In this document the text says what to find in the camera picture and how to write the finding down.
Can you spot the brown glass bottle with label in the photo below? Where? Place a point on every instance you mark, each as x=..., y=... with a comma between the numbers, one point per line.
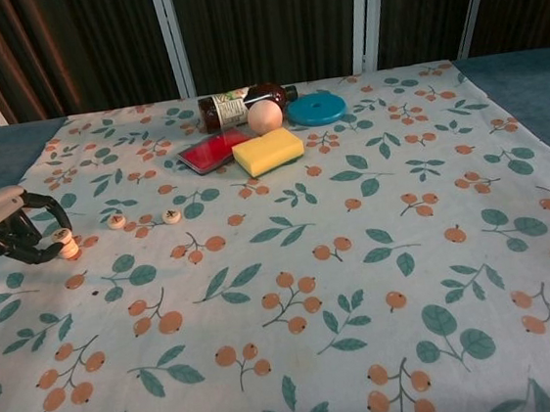
x=225, y=110

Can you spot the beige wooden ball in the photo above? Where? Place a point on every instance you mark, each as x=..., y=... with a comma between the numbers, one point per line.
x=266, y=117

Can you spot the yellow sponge block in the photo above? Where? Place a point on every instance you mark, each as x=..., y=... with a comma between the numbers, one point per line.
x=269, y=152

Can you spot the blue round disc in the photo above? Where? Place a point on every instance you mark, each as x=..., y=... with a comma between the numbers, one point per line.
x=328, y=107

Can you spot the floral print tablecloth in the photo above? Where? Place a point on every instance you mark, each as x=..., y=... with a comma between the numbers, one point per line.
x=310, y=261

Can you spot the red ink pad case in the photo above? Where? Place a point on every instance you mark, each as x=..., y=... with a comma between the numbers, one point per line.
x=210, y=150

